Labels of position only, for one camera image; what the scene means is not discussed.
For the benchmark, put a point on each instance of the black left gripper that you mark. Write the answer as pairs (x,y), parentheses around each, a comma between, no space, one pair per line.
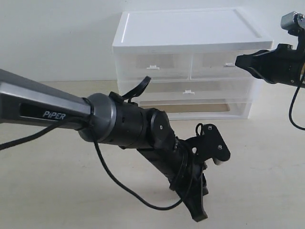
(182,165)

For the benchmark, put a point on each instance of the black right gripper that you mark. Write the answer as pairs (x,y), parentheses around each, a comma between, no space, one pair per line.
(282,65)

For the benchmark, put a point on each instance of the clear wide drawer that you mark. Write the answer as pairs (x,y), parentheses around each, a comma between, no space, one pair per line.
(236,90)

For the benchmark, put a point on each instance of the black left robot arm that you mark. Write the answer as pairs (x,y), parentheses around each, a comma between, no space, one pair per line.
(115,119)

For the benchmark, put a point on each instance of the clear upper right drawer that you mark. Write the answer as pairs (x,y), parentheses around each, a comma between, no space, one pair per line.
(212,65)

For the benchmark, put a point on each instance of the white plastic drawer cabinet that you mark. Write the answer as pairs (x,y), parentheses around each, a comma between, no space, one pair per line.
(187,32)

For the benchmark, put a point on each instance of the clear upper left drawer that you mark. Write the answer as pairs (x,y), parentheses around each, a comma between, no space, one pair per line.
(156,66)

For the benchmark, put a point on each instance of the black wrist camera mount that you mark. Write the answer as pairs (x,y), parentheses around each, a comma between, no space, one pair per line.
(209,144)

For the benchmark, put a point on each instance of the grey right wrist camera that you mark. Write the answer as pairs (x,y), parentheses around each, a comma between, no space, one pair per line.
(293,22)

